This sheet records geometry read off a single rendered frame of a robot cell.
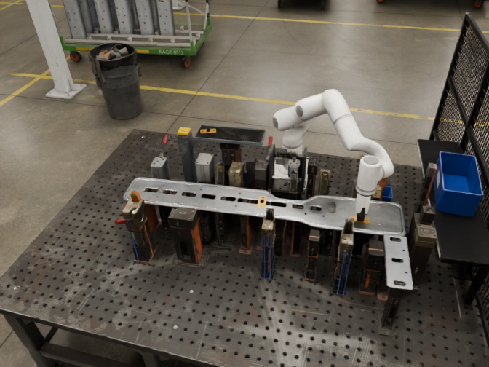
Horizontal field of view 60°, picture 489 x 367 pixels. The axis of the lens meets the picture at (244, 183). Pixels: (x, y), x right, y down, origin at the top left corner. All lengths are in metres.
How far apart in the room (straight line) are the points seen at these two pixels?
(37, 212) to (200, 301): 2.22
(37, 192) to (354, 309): 3.02
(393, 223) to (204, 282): 0.94
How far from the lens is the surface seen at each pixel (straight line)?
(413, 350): 2.04
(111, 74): 4.65
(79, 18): 6.48
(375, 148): 1.88
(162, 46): 5.98
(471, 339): 2.15
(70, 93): 5.73
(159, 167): 2.28
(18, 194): 4.25
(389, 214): 2.10
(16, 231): 3.87
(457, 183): 2.34
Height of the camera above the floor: 2.39
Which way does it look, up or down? 39 degrees down
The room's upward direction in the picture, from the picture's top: 2 degrees counter-clockwise
